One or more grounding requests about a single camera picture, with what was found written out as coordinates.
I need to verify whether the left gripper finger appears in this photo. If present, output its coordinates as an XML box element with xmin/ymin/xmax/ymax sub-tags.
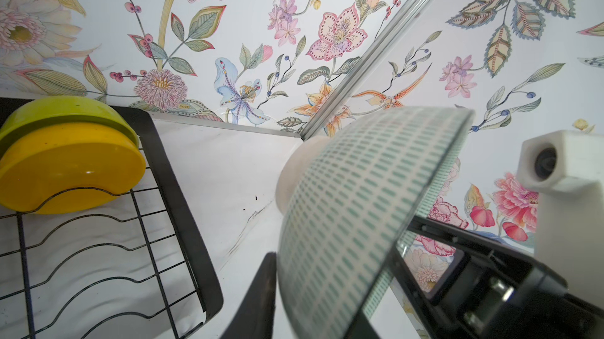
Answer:
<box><xmin>221</xmin><ymin>253</ymin><xmax>277</xmax><ymax>339</ymax></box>

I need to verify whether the pale celadon bowl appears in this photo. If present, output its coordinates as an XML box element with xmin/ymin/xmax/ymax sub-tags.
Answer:
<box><xmin>277</xmin><ymin>106</ymin><xmax>474</xmax><ymax>338</ymax></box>

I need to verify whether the yellow bowl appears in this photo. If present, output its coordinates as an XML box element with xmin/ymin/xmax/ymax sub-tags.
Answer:
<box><xmin>1</xmin><ymin>122</ymin><xmax>146</xmax><ymax>214</ymax></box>

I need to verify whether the lime green bowl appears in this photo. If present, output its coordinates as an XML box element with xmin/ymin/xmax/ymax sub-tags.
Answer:
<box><xmin>1</xmin><ymin>95</ymin><xmax>139</xmax><ymax>155</ymax></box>

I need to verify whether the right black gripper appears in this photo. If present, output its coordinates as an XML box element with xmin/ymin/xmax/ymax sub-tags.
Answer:
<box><xmin>386</xmin><ymin>215</ymin><xmax>604</xmax><ymax>339</ymax></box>

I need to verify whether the black wire dish rack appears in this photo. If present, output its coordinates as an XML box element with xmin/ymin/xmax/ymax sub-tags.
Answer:
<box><xmin>1</xmin><ymin>107</ymin><xmax>223</xmax><ymax>338</ymax></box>

